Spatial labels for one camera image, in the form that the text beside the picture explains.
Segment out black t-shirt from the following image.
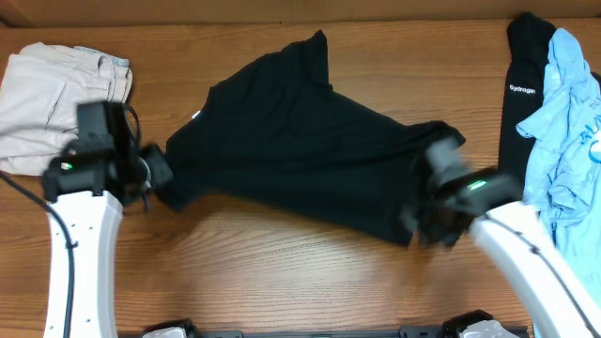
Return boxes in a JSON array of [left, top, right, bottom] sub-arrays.
[[157, 32, 460, 245]]

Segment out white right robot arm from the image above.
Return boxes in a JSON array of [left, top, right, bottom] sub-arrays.
[[404, 168, 600, 337]]

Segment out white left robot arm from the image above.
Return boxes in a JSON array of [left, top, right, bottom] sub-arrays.
[[42, 144, 172, 337]]

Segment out light blue folded garment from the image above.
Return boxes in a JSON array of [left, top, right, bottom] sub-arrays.
[[74, 46, 130, 68]]

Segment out light blue printed t-shirt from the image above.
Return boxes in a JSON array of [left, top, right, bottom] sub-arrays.
[[516, 28, 600, 299]]

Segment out beige folded pants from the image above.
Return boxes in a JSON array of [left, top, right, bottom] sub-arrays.
[[1, 42, 133, 176]]

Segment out black shirt with white text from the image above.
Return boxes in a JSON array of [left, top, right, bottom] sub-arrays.
[[497, 12, 556, 190]]

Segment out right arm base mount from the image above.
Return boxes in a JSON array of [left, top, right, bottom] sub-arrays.
[[437, 310, 518, 338]]

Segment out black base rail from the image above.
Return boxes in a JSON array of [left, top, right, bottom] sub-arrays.
[[196, 326, 444, 338]]

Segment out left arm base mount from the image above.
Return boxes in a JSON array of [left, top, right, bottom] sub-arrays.
[[141, 318, 201, 338]]

